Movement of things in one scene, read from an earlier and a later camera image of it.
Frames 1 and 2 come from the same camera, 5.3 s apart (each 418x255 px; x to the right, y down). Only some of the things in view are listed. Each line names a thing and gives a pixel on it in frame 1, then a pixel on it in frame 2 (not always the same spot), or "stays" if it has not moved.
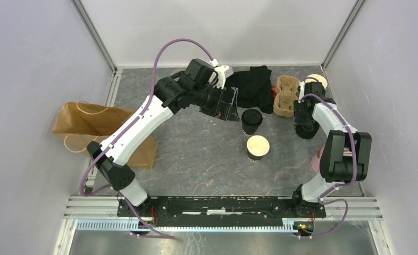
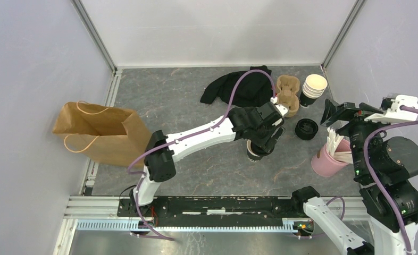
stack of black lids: (307, 130) stays
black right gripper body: (300, 116) → (357, 128)
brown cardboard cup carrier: (287, 91) stays
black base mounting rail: (222, 211) stays
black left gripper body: (212, 105) → (263, 139)
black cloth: (255, 88) stays
